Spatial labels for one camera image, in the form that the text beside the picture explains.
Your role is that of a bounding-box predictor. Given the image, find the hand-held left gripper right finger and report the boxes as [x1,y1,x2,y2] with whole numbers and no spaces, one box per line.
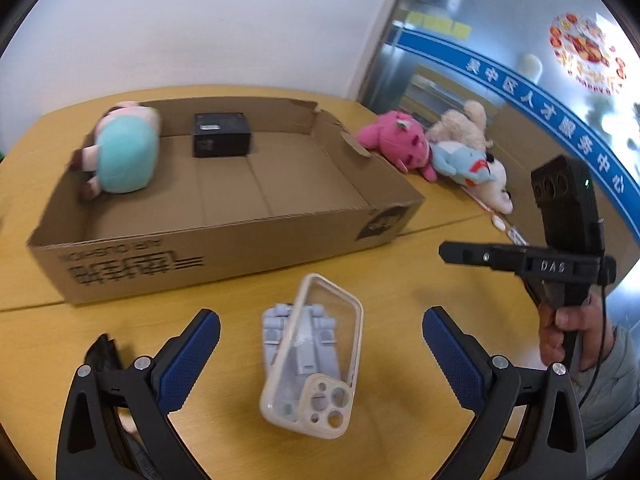
[422,306,587,480]

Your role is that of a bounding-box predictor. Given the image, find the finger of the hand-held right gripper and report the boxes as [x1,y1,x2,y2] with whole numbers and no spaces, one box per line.
[439,241,526,274]

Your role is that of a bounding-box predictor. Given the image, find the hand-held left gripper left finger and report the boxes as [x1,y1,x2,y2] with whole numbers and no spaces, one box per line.
[56,309,221,480]

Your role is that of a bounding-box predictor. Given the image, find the black strap holder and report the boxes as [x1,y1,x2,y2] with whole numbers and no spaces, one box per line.
[84,334,166,480]

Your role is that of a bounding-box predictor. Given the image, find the light grey phone stand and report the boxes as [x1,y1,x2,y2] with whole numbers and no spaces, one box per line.
[262,302,343,378]

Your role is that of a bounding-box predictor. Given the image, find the clear beige phone case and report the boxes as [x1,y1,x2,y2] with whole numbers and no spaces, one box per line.
[259,273,364,441]

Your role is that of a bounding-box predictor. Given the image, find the brown cardboard box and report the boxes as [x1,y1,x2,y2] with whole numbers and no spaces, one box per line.
[26,97,426,306]

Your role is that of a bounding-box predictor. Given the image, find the person's right forearm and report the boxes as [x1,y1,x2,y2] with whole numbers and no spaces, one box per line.
[570,325,640,446]

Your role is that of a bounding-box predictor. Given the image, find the wooden desktop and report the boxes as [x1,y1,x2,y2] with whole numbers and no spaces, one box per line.
[0,85,640,480]

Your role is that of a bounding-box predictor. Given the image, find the person's right hand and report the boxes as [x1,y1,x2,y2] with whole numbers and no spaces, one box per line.
[539,292,616,373]

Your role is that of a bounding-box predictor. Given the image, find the small white tags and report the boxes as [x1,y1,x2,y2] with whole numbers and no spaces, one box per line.
[492,214,527,247]

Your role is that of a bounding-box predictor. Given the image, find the white plush toy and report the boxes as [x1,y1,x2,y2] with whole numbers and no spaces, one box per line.
[467,157,514,216]

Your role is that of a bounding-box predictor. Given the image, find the light blue plush toy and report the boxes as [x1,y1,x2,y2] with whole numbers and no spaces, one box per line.
[430,141,496,186]

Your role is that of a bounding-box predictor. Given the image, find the blue door band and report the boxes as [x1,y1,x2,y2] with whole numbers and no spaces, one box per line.
[395,27,640,201]

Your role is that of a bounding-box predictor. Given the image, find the beige plush toy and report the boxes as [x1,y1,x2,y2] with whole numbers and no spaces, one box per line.
[425,100,493,151]

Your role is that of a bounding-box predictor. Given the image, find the pink plush toy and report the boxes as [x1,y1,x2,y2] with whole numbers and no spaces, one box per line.
[356,110,438,182]

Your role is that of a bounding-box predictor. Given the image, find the round red window sticker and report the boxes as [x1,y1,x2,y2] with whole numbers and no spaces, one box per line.
[549,11,628,96]

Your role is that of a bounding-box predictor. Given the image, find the pink and teal pig plush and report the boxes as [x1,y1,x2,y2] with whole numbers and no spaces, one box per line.
[70,101,162,204]

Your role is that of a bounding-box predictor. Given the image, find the yellow door sign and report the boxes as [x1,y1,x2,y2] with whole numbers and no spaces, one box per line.
[405,10,473,38]

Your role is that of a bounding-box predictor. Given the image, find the small black box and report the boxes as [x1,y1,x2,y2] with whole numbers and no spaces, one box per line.
[192,112,252,158]

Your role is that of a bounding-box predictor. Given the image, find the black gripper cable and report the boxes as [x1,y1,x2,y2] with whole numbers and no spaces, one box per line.
[577,220,608,413]

